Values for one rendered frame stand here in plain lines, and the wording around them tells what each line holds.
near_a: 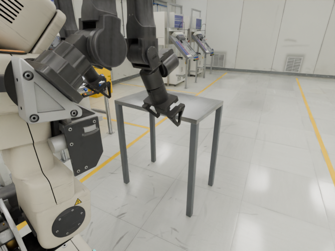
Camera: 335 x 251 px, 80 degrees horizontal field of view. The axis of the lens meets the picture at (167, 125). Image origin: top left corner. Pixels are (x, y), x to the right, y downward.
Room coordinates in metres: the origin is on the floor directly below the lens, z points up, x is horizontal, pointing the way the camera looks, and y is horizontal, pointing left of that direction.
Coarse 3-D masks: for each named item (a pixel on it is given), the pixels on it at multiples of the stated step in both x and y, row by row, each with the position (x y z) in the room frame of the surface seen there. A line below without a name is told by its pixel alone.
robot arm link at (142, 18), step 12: (132, 0) 0.54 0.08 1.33; (144, 0) 0.54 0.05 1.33; (132, 12) 0.54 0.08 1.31; (144, 12) 0.54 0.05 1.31; (132, 24) 0.54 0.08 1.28; (144, 24) 0.53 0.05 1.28; (132, 36) 0.54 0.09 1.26; (144, 36) 0.53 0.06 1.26; (156, 36) 0.56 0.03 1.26; (132, 48) 0.55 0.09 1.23; (144, 48) 0.53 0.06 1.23; (156, 48) 0.56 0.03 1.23; (132, 60) 0.56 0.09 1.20; (144, 60) 0.52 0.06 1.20
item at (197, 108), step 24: (144, 96) 1.58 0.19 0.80; (192, 96) 1.58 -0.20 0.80; (120, 120) 1.46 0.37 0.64; (192, 120) 1.10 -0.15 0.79; (216, 120) 1.44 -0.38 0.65; (120, 144) 1.47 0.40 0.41; (192, 144) 1.10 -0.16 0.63; (216, 144) 1.43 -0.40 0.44; (192, 168) 1.09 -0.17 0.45; (192, 192) 1.10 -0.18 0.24
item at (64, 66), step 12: (60, 48) 0.40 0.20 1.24; (72, 48) 0.40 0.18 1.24; (36, 60) 0.38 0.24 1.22; (48, 60) 0.37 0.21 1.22; (60, 60) 0.38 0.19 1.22; (72, 60) 0.39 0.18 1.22; (84, 60) 0.41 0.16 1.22; (48, 72) 0.33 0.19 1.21; (60, 72) 0.37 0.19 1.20; (72, 72) 0.38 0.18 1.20; (84, 72) 0.41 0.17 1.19; (60, 84) 0.34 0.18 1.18; (72, 84) 0.38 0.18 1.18; (72, 96) 0.36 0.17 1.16
